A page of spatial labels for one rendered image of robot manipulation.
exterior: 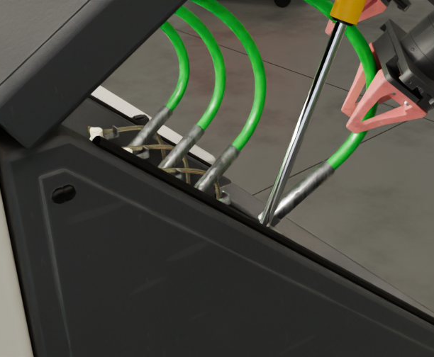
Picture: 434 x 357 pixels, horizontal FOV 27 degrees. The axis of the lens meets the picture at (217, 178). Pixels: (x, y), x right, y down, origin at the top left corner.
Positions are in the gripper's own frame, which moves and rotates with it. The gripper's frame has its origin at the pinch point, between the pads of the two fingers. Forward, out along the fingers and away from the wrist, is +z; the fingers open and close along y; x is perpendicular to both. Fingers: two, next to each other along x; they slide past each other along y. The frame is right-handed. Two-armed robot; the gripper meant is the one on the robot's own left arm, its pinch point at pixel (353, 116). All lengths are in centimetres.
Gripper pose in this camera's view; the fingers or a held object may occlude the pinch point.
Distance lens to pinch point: 95.6
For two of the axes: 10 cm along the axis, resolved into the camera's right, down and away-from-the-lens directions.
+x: 7.5, 4.7, 4.7
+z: -6.6, 6.0, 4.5
